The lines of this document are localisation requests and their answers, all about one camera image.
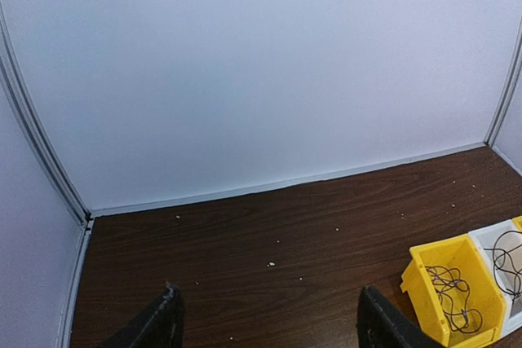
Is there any yellow bin left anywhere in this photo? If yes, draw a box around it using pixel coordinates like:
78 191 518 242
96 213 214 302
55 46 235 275
400 234 507 347

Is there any yellow bin right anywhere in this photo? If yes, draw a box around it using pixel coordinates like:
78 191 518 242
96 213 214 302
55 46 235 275
511 216 522 231

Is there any left aluminium corner post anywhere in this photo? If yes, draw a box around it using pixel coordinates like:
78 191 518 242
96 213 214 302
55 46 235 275
1 15 93 231

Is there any aluminium corner post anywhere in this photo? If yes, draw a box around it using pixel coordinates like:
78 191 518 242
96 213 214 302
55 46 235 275
1 15 93 231
484 22 521 148

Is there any right aluminium corner post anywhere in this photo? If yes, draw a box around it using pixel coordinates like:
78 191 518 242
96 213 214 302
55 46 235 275
484 22 521 148

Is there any white plastic bin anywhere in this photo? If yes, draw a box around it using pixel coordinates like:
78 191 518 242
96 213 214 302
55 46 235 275
469 219 521 337

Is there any yellow bin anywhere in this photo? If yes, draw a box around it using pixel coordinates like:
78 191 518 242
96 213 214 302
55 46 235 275
400 234 507 347
511 216 522 231

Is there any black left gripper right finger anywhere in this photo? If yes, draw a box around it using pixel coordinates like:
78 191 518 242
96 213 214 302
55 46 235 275
356 286 442 348

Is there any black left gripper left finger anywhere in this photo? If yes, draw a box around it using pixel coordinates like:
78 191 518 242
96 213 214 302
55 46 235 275
96 283 184 348

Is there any thin black cable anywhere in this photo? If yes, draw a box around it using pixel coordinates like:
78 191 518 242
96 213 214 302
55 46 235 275
489 229 522 298

